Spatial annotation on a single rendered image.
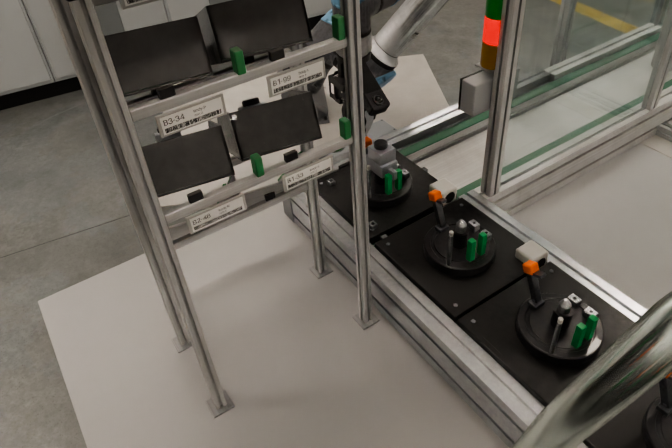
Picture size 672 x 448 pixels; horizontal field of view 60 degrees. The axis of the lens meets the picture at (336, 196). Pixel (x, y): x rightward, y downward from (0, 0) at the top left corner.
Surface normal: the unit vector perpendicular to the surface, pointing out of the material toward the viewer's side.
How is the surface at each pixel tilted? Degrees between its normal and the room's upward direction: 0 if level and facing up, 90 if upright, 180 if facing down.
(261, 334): 0
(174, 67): 65
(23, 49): 90
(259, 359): 0
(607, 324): 0
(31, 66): 90
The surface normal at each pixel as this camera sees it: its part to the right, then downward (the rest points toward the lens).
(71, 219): -0.06, -0.77
